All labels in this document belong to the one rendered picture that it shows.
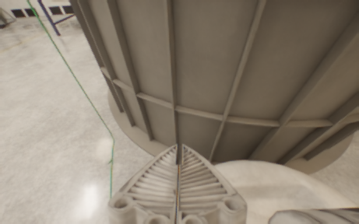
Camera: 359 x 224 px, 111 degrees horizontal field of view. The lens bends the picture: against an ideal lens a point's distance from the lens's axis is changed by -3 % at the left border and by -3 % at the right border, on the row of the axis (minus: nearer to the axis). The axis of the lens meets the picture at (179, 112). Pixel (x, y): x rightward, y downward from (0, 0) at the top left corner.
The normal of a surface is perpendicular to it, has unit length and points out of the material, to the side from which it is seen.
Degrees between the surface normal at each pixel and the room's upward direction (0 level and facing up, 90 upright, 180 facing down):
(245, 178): 0
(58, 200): 0
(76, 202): 0
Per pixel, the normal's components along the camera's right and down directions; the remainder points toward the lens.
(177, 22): -0.39, 0.66
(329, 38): -0.10, 0.71
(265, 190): -0.02, 0.42
